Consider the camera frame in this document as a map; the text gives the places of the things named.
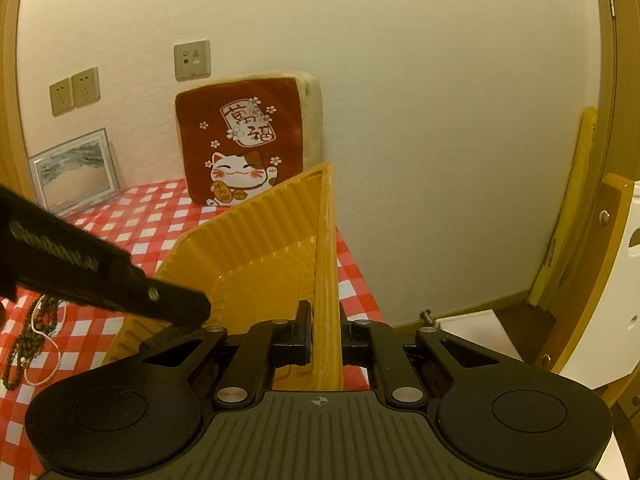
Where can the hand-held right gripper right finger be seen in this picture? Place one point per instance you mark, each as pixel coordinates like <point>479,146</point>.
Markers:
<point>347,335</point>

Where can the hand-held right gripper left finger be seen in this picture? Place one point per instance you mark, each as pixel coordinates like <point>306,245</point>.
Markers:
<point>305,335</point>

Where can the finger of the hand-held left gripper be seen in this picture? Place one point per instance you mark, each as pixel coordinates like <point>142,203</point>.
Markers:
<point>100,270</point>

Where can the orange ribbed plastic tray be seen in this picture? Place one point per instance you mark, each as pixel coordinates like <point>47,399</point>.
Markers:
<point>260,245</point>

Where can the red white checkered tablecloth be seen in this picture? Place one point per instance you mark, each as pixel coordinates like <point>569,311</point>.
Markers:
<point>150,220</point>

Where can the white flat panel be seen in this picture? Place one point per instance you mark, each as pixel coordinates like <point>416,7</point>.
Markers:
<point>480,340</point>

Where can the red lucky cat cushion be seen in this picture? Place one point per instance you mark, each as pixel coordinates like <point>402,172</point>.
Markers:
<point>240,160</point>

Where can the yellow board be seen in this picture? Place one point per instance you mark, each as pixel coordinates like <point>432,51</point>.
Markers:
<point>570,210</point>

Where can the silver picture frame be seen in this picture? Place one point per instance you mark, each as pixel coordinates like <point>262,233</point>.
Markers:
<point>75,175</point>

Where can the beige wall socket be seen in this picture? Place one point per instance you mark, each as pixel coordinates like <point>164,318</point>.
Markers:
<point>61,97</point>
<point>86,87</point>

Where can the wooden chair frame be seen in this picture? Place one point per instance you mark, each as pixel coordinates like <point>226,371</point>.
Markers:
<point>590,270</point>

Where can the wooden door frame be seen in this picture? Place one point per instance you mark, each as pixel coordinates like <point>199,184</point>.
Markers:
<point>620,85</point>

